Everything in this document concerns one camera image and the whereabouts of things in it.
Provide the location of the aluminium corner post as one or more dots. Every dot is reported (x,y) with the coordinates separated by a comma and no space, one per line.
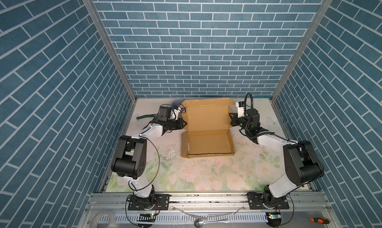
(324,6)
(91,8)

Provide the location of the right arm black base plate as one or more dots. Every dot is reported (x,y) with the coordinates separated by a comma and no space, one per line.
(262,201)

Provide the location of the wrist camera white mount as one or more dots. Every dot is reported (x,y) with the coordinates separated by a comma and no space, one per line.
(240,108)
(175,111)

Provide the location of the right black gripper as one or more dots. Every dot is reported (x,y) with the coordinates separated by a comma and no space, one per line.
(234,119)

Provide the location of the orange handled screwdriver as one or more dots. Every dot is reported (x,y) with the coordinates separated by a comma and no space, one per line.
(319,220)

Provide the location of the metal spoon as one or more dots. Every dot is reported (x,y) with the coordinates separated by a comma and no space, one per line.
(199,223)

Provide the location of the green handled pliers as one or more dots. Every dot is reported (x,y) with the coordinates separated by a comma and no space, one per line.
(146,116)

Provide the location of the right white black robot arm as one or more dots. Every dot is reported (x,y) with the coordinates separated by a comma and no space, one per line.
(301,163)

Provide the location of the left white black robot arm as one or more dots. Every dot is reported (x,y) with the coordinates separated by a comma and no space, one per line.
(129,160)

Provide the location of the aluminium corner post right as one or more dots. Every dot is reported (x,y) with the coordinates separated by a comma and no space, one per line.
(324,6)

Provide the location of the aluminium front rail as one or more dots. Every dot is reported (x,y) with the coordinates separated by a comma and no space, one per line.
(300,201)

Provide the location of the lavender ceramic cup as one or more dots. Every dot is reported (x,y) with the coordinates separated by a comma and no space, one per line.
(178,101)

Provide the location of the aluminium corner post left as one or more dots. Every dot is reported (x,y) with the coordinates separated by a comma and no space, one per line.
(91,8)

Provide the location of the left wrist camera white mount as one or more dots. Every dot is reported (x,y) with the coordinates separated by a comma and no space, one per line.
(175,111)

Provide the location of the clear tape roll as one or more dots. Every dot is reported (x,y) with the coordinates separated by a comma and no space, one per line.
(104,216)

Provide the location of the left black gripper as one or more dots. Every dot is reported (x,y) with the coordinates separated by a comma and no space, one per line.
(179,125)

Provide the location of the brown cardboard box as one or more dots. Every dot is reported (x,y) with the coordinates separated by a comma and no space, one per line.
(208,128)

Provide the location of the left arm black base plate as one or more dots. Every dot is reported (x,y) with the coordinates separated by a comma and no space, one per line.
(139,204)

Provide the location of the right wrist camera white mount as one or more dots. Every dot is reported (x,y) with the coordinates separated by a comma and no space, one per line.
(240,108)

